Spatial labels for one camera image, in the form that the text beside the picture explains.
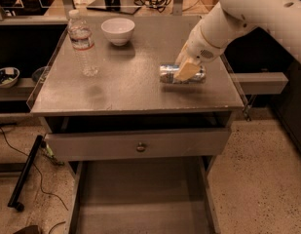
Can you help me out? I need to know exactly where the grey top drawer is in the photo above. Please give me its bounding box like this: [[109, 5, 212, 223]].
[[46, 128, 231, 161]]

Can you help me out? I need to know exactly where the grey side shelf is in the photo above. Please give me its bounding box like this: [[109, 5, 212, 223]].
[[231, 72, 288, 95]]

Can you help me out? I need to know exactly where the black floor cable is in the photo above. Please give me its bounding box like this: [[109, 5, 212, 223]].
[[0, 122, 70, 212]]

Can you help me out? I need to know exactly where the silver blue redbull can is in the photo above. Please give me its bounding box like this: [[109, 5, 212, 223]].
[[160, 63, 206, 84]]

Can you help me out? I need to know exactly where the grey drawer cabinet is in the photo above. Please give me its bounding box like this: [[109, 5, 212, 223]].
[[25, 15, 248, 234]]

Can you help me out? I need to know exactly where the clear plastic water bottle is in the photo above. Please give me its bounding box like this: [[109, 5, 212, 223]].
[[68, 9, 99, 77]]

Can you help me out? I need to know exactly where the small bowl with items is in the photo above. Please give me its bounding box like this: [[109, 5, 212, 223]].
[[0, 67, 19, 88]]

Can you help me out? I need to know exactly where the round metal drawer knob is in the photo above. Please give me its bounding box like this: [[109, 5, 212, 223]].
[[136, 142, 146, 152]]

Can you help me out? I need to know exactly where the open grey middle drawer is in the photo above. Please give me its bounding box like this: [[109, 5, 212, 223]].
[[64, 157, 221, 234]]

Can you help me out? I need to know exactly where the black monitor stand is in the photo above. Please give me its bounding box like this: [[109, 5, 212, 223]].
[[87, 0, 141, 15]]

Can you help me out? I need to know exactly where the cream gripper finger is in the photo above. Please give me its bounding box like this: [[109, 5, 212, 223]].
[[173, 58, 200, 81], [175, 44, 187, 65]]

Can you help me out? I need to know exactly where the black bar on floor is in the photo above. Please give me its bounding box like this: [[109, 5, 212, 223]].
[[8, 136, 43, 212]]

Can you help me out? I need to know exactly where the white ceramic bowl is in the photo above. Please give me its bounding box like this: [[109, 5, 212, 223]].
[[101, 18, 135, 46]]

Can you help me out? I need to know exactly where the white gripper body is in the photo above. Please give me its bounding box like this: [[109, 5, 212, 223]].
[[183, 23, 228, 66]]

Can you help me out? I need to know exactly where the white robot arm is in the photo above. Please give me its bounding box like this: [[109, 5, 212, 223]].
[[173, 0, 301, 81]]

